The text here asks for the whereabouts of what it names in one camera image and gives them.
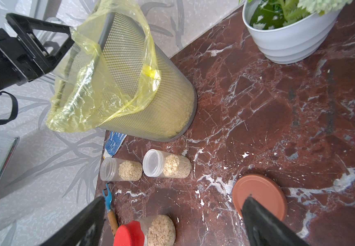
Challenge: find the brown jar lid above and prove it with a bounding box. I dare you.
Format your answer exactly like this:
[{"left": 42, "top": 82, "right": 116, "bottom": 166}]
[{"left": 232, "top": 174, "right": 287, "bottom": 221}]

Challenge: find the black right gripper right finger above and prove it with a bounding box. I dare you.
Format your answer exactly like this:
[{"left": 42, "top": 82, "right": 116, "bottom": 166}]
[{"left": 241, "top": 196, "right": 308, "bottom": 246}]

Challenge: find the potted artificial flower plant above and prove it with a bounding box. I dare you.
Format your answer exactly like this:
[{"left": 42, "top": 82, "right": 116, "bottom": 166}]
[{"left": 242, "top": 1, "right": 351, "bottom": 64}]

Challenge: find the mesh waste bin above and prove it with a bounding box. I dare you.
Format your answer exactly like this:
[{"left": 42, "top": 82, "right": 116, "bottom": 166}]
[{"left": 97, "top": 13, "right": 198, "bottom": 142}]

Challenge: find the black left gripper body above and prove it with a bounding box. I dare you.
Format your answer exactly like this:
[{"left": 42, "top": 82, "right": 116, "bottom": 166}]
[{"left": 0, "top": 28, "right": 55, "bottom": 91}]

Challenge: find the small open oatmeal jar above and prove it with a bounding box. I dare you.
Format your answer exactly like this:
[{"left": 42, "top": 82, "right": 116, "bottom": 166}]
[{"left": 143, "top": 149, "right": 191, "bottom": 178}]

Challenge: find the yellow plastic bin liner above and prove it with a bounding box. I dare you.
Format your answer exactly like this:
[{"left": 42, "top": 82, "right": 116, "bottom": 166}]
[{"left": 46, "top": 1, "right": 161, "bottom": 133}]

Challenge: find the open glass jar with oatmeal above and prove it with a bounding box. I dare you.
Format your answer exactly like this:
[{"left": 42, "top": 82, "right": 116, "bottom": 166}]
[{"left": 100, "top": 157, "right": 143, "bottom": 181}]

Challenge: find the blue dotted white work glove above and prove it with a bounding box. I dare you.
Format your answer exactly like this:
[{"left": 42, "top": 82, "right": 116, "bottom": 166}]
[{"left": 103, "top": 132, "right": 127, "bottom": 158}]

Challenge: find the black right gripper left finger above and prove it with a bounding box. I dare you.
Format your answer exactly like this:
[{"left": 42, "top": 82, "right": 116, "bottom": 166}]
[{"left": 42, "top": 197, "right": 105, "bottom": 246}]

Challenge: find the red-lidded oatmeal jar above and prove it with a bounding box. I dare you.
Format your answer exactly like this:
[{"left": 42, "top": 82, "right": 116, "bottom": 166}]
[{"left": 114, "top": 215, "right": 176, "bottom": 246}]

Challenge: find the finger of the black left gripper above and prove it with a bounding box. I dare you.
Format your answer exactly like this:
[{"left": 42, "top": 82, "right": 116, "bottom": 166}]
[{"left": 6, "top": 13, "right": 74, "bottom": 74}]

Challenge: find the blue wooden-handled garden fork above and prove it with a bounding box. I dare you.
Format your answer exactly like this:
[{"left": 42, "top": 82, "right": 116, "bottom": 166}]
[{"left": 102, "top": 182, "right": 119, "bottom": 236}]

